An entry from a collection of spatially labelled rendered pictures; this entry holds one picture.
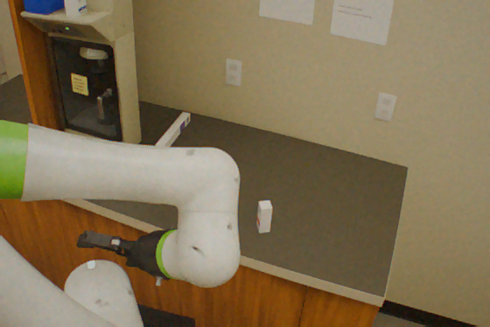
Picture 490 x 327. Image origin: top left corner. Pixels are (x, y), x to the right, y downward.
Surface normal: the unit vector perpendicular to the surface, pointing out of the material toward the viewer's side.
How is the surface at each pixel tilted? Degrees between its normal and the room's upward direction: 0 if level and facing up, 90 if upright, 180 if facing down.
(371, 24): 90
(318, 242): 0
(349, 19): 90
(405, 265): 90
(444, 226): 90
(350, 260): 0
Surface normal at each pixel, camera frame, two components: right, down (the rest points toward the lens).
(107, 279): 0.15, -0.85
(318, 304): -0.37, 0.53
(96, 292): -0.05, -0.82
